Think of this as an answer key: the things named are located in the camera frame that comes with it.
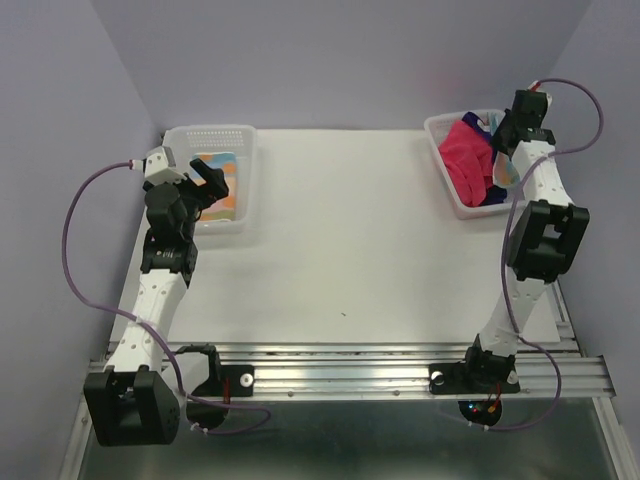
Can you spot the blue orange dotted towel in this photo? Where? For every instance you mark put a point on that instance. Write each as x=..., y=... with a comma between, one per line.
x=505, y=175

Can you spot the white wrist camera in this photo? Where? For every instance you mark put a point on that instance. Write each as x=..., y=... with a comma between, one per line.
x=537, y=87
x=160, y=167

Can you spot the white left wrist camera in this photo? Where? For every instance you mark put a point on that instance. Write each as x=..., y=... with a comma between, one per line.
x=160, y=167

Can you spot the purple towel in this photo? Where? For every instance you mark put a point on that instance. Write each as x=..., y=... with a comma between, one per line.
x=495, y=194

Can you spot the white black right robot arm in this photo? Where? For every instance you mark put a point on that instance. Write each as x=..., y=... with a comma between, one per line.
x=540, y=242

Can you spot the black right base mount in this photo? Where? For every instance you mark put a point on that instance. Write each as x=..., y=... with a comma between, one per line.
x=480, y=398

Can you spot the pink towel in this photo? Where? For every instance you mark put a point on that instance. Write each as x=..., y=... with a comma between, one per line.
x=459, y=155

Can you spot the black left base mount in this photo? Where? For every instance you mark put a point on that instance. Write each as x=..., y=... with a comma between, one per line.
x=231, y=381

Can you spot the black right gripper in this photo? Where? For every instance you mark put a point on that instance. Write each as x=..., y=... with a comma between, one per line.
x=497, y=136

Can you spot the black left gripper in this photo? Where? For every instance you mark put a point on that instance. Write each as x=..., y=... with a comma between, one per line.
x=216, y=186

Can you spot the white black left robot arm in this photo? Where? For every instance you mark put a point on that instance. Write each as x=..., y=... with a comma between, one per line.
x=138, y=398

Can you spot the orange polka dot towel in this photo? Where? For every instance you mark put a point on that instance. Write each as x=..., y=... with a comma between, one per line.
x=225, y=168

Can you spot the white perforated right basket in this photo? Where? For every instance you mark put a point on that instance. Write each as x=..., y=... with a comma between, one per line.
x=437, y=129

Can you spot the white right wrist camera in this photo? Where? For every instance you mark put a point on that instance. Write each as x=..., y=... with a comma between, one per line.
x=537, y=87

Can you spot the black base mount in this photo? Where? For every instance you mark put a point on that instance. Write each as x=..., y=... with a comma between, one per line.
x=231, y=381
x=480, y=398

